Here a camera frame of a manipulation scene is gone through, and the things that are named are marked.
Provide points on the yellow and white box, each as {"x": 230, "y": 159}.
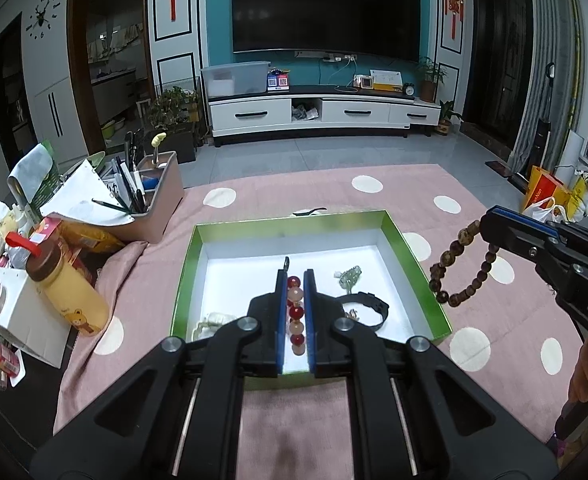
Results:
{"x": 386, "y": 79}

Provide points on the green and white bag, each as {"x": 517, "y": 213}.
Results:
{"x": 31, "y": 170}

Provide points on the green cardboard box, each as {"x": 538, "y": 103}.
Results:
{"x": 423, "y": 280}

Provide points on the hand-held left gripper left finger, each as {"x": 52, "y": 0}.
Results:
{"x": 280, "y": 320}

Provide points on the large black television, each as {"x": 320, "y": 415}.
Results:
{"x": 324, "y": 5}

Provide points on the yellow snack packet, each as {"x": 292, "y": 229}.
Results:
{"x": 89, "y": 237}

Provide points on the pink desk organizer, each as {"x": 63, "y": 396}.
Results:
{"x": 166, "y": 195}

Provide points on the yellow paper shopping bag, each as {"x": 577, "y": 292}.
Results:
{"x": 541, "y": 187}

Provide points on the white plastic bag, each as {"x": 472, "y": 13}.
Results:
{"x": 548, "y": 211}

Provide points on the white television cabinet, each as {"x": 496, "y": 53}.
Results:
{"x": 249, "y": 112}

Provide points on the blue and red stands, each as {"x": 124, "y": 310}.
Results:
{"x": 278, "y": 81}

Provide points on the black wristwatch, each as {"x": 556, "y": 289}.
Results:
{"x": 373, "y": 301}

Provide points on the small potted plant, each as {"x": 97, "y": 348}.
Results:
{"x": 444, "y": 122}

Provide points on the white cardboard box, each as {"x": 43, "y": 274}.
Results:
{"x": 29, "y": 315}

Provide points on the black deer wall clock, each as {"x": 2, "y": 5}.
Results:
{"x": 41, "y": 16}

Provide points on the grey striped curtain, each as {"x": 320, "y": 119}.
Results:
{"x": 553, "y": 35}

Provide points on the clear plastic storage bin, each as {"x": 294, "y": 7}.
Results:
{"x": 234, "y": 80}

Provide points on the upright stick vacuum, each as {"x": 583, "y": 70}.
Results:
{"x": 543, "y": 135}

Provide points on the green jade pendant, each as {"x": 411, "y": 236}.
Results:
{"x": 348, "y": 277}

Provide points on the small white device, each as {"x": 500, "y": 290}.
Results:
{"x": 362, "y": 82}

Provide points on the leafy plant in dark planter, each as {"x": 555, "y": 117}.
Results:
{"x": 171, "y": 110}

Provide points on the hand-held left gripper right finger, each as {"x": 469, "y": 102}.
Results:
{"x": 308, "y": 320}

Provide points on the tall potted plant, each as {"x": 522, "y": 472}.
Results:
{"x": 429, "y": 87}

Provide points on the red and white can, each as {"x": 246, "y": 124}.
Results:
{"x": 6, "y": 360}

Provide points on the black pen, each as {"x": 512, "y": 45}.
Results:
{"x": 111, "y": 206}

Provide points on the pink polka-dot blanket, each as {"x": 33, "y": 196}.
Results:
{"x": 284, "y": 190}

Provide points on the yellow bottle with brown lid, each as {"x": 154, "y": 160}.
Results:
{"x": 69, "y": 295}

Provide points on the small black alarm clock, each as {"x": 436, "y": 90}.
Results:
{"x": 409, "y": 89}

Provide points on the pale yellow banana toy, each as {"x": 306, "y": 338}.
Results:
{"x": 158, "y": 141}

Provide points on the small black clip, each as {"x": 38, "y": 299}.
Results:
{"x": 309, "y": 211}

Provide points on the white paper sheet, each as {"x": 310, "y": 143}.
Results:
{"x": 79, "y": 195}

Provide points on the black floor mat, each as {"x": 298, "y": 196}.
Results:
{"x": 498, "y": 167}

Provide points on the red capped snack pouch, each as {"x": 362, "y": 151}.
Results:
{"x": 21, "y": 247}

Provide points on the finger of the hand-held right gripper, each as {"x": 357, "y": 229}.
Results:
{"x": 518, "y": 240}
{"x": 533, "y": 223}

